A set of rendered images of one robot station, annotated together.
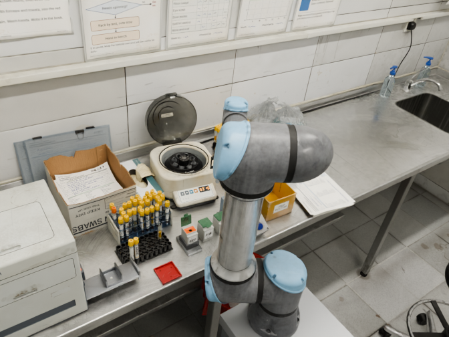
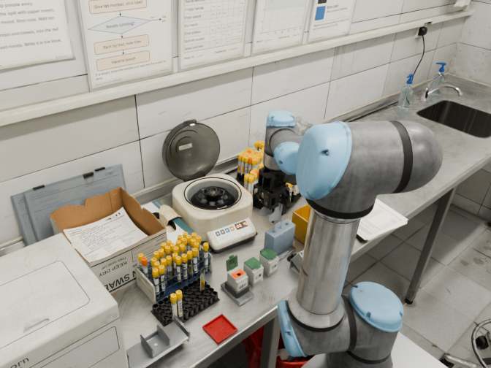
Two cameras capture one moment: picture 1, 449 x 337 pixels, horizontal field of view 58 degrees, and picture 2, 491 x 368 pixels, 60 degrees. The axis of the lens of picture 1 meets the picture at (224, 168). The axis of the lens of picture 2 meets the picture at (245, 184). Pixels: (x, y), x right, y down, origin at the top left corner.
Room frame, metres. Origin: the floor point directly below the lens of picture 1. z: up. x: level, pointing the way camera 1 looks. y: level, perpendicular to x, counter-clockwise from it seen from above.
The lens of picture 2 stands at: (0.09, 0.16, 1.83)
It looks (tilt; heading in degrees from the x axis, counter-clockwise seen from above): 33 degrees down; 355
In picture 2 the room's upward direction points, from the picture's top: 3 degrees clockwise
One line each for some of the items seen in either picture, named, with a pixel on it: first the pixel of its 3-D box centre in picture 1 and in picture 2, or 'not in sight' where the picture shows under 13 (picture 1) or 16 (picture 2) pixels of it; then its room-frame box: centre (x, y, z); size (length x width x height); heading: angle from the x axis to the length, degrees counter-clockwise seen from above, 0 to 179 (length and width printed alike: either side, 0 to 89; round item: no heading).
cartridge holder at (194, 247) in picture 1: (188, 241); (237, 288); (0.96, 0.09, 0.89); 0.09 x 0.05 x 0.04; 37
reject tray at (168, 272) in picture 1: (167, 272); (220, 328); (0.83, 0.14, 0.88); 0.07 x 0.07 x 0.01; 38
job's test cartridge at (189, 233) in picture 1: (189, 235); (237, 281); (0.96, 0.09, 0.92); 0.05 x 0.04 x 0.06; 37
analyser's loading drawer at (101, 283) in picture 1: (103, 279); (147, 348); (0.75, 0.32, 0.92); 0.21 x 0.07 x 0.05; 128
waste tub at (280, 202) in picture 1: (270, 197); (318, 225); (1.21, -0.19, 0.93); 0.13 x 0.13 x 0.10; 35
